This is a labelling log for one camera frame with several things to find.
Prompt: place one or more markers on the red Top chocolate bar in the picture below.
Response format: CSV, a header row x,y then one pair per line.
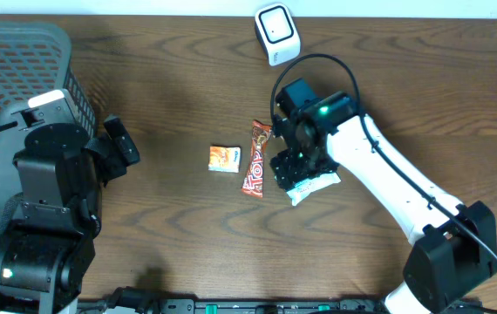
x,y
253,180

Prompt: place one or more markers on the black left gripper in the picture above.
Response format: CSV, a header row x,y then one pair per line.
x,y
110,165

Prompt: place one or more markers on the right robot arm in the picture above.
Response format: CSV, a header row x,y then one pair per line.
x,y
451,243

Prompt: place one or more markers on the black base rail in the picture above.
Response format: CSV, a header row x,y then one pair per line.
x,y
136,301

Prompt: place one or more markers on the teal snack packet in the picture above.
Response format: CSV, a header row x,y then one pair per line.
x,y
308,186

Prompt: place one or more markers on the grey plastic mesh basket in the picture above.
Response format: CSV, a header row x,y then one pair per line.
x,y
35,58

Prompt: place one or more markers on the white barcode scanner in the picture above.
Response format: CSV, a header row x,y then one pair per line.
x,y
277,34

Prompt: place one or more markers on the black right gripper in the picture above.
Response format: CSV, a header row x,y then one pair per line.
x,y
287,173

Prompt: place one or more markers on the orange tissue packet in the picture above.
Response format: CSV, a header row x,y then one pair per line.
x,y
224,159

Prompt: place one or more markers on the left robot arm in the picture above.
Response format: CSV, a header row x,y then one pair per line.
x,y
52,173

